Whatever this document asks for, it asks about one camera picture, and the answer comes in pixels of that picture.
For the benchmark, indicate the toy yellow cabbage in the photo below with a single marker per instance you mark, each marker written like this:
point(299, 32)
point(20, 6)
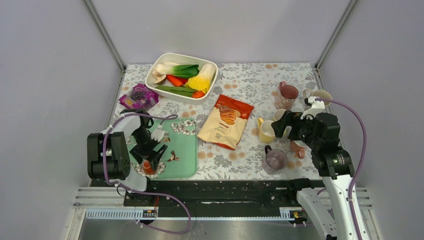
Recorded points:
point(202, 81)

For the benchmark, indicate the lilac mug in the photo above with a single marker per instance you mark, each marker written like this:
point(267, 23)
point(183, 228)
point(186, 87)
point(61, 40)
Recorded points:
point(274, 161)

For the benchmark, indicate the large pink patterned mug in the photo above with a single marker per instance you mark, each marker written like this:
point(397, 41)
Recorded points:
point(287, 94)

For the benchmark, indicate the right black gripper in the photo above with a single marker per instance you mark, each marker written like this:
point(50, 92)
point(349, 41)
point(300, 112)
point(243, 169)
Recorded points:
point(292, 118)

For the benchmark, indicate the small orange mug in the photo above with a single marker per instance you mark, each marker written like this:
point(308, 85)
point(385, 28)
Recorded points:
point(147, 168)

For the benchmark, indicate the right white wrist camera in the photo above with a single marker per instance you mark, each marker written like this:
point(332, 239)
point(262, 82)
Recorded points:
point(315, 107)

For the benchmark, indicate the white rectangular vegetable bin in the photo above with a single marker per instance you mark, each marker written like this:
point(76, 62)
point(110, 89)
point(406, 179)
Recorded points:
point(177, 59)

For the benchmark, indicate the light green mug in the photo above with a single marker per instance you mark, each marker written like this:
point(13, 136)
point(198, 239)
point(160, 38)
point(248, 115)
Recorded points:
point(278, 114)

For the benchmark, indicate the green floral tray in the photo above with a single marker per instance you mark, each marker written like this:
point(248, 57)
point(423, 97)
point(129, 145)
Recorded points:
point(179, 160)

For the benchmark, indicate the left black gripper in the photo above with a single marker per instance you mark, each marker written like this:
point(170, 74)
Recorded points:
point(149, 154)

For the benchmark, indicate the cream floral mug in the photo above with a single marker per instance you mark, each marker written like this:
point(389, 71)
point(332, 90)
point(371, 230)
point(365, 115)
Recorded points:
point(321, 94)

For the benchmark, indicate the toy mushroom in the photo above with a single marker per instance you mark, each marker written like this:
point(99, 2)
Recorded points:
point(159, 78)

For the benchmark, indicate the salmon brown mug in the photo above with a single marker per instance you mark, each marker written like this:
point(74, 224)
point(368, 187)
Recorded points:
point(298, 148)

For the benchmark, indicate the purple snack packet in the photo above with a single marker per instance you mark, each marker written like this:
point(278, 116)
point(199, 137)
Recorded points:
point(141, 97)

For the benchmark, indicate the cassava chips bag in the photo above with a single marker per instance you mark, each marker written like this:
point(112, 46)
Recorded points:
point(226, 123)

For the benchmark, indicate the toy green cucumber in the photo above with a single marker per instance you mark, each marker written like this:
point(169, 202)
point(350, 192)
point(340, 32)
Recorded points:
point(182, 91)

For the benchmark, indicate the toy orange carrot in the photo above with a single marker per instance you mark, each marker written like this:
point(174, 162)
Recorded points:
point(176, 81)

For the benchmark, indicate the small pink mug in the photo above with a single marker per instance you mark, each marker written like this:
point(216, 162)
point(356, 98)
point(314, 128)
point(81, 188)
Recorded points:
point(298, 110)

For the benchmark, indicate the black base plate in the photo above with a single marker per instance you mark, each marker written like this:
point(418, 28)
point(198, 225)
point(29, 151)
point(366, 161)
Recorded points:
point(229, 198)

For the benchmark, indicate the toy bok choy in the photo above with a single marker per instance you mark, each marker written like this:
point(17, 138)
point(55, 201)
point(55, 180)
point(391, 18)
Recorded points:
point(184, 71)

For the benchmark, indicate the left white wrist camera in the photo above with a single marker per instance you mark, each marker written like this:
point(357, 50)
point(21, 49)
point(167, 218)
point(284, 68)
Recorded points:
point(159, 134)

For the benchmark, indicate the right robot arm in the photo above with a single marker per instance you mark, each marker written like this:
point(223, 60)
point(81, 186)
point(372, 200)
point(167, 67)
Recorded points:
point(334, 164)

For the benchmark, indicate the yellow mug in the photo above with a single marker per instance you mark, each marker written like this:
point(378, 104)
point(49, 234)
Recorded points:
point(266, 132)

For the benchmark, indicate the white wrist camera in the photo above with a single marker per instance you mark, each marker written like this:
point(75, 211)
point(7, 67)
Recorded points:
point(315, 107)
point(159, 134)

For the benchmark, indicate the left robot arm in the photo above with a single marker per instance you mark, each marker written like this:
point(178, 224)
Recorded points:
point(133, 134)

